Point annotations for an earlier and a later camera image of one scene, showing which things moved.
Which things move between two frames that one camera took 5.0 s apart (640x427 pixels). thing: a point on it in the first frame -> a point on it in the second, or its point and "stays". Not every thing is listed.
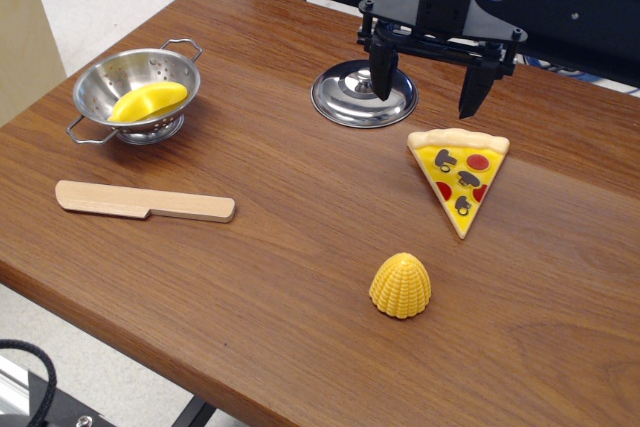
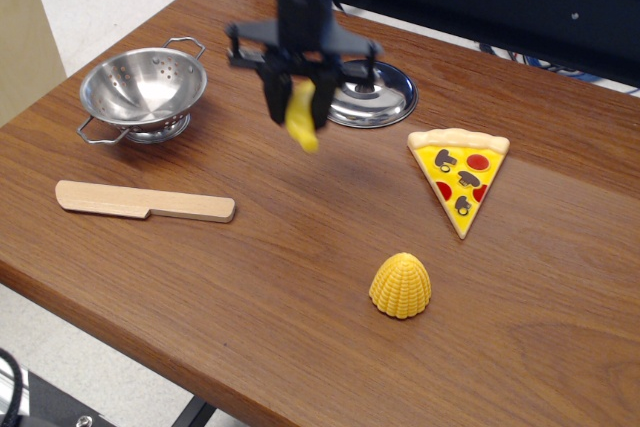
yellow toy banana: [147, 101] -> [299, 117]
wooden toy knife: [142, 202] stays
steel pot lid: [344, 93] stays
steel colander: [103, 81] stays
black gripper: [440, 19] -> [303, 38]
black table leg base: [66, 411] stays
